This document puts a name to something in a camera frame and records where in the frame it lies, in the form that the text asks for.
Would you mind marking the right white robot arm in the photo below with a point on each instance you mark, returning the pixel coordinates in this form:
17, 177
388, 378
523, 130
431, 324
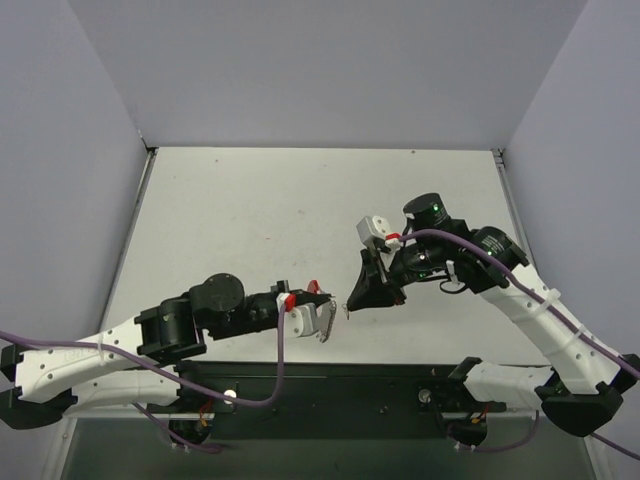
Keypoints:
582, 386

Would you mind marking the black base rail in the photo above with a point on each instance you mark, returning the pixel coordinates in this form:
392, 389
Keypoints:
340, 402

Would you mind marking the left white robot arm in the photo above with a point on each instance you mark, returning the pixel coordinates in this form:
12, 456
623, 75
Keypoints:
137, 360

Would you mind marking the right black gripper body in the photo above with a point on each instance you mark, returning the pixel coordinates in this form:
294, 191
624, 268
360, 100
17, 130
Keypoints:
381, 276

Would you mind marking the red handled metal keyring holder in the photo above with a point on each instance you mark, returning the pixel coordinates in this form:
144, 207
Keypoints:
323, 316

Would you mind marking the aluminium frame rail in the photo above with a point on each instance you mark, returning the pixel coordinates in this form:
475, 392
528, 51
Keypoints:
520, 225

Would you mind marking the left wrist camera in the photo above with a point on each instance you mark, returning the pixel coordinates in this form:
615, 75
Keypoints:
298, 323

